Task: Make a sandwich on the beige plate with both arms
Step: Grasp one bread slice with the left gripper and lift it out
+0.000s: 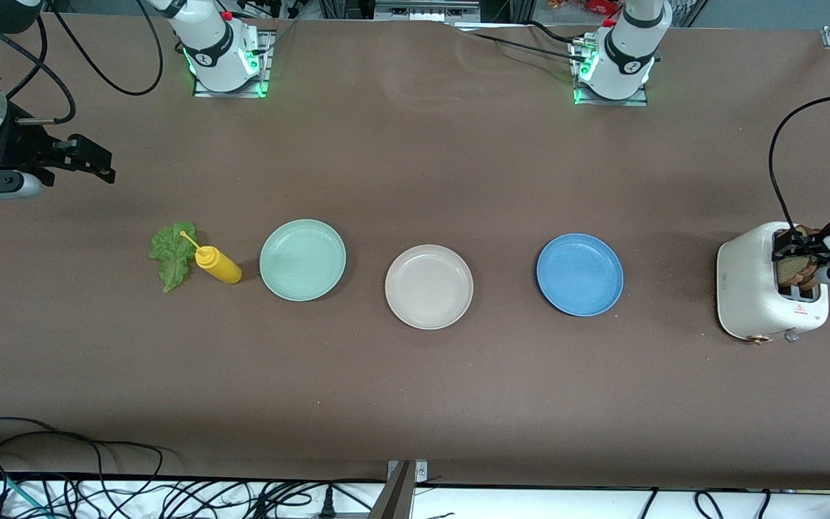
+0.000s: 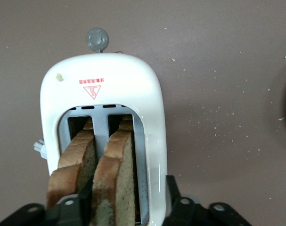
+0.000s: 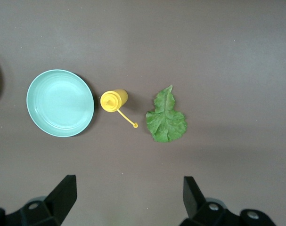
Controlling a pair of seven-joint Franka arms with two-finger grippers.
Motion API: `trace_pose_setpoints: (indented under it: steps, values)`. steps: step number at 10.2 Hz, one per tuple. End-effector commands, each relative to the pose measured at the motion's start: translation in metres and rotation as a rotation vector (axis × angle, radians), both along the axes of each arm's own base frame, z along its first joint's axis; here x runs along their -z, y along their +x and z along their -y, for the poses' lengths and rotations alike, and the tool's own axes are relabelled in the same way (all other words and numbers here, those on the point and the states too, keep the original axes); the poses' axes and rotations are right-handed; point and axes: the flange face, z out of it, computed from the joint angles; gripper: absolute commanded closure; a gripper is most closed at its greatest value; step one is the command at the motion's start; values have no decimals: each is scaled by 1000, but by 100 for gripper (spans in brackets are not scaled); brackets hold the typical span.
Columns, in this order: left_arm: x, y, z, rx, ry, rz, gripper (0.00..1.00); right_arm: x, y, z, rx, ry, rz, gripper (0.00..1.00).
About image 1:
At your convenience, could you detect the light-crust bread slice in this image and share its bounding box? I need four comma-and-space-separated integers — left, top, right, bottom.
777, 227, 818, 289

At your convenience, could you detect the green lettuce leaf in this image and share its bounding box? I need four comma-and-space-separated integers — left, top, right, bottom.
148, 221, 200, 293

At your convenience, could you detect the yellow squeeze bottle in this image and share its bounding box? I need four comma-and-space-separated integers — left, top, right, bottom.
179, 230, 244, 285

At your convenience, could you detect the blue plate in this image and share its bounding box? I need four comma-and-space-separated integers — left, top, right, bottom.
536, 232, 625, 318

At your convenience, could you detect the mint green plate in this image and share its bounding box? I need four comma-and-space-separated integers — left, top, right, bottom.
259, 218, 347, 302

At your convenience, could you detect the beige plate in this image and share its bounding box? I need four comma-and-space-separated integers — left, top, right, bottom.
385, 244, 474, 331

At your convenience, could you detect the dark-crust bread slice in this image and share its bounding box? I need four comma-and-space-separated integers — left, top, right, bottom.
801, 226, 828, 290

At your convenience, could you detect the white toaster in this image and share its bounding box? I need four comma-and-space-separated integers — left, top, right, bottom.
716, 221, 830, 346

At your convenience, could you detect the red package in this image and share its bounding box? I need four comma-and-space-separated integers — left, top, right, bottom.
546, 0, 619, 15

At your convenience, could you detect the grey power strip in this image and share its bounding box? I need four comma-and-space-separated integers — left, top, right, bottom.
374, 0, 481, 22

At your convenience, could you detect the dark grey metal beam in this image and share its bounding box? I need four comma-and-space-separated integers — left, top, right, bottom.
367, 461, 416, 519

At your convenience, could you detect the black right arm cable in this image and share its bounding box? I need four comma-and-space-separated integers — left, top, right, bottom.
0, 0, 165, 130

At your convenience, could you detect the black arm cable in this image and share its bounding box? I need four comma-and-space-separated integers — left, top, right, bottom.
0, 0, 165, 130
769, 92, 830, 235

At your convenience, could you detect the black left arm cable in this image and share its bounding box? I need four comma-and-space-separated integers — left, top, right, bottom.
769, 92, 830, 235

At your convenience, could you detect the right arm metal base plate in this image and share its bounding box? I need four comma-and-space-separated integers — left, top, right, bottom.
192, 30, 272, 99

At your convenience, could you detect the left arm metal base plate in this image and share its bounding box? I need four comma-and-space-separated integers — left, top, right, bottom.
568, 40, 651, 108

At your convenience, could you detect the thin black table cable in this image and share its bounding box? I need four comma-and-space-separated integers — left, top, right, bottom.
451, 20, 592, 66

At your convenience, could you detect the silver table bracket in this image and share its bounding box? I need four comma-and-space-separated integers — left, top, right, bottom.
387, 459, 429, 485

